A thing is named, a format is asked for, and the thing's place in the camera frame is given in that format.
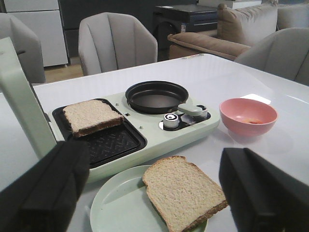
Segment mint green breakfast maker base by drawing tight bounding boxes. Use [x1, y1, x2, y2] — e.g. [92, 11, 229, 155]
[48, 89, 221, 184]

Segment beige sofa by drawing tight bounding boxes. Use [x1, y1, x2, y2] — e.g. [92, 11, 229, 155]
[168, 0, 309, 60]

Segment mint green round plate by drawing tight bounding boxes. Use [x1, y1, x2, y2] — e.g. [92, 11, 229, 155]
[90, 165, 209, 232]

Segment mint green pan handle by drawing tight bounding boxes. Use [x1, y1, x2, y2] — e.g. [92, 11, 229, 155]
[178, 103, 202, 116]

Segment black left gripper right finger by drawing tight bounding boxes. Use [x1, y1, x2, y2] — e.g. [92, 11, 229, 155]
[219, 148, 309, 232]

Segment beige armchair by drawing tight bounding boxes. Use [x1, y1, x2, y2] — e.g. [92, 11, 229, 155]
[78, 12, 158, 75]
[235, 28, 309, 86]
[0, 13, 46, 84]

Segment right silver control knob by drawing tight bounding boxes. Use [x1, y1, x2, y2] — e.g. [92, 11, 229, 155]
[197, 105, 208, 119]

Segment left silver control knob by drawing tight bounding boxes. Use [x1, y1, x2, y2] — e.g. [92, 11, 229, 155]
[163, 113, 179, 129]

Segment whole wheat bread slice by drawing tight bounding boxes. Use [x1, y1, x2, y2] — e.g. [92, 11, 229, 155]
[142, 156, 228, 232]

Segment pink plastic bowl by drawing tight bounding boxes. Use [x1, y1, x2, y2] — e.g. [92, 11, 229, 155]
[219, 98, 278, 137]

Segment mint green breakfast maker lid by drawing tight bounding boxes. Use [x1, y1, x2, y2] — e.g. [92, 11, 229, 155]
[0, 37, 56, 158]

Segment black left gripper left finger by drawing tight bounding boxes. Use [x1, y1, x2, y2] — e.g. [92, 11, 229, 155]
[0, 141, 90, 232]

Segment left beige armchair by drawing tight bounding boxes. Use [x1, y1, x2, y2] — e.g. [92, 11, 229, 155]
[0, 13, 46, 84]

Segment white refrigerator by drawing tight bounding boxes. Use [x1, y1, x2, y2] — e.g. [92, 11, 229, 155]
[4, 0, 68, 67]

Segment right beige armchair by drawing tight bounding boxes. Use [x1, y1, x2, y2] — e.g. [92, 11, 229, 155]
[78, 12, 158, 75]

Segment orange shrimp pieces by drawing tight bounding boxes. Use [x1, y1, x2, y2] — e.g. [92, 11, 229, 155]
[242, 118, 263, 124]

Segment silver control knob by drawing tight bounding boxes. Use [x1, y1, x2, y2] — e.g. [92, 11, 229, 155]
[197, 105, 208, 119]
[163, 113, 179, 129]

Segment white bread slice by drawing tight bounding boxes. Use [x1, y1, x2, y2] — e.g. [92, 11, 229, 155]
[63, 100, 124, 138]

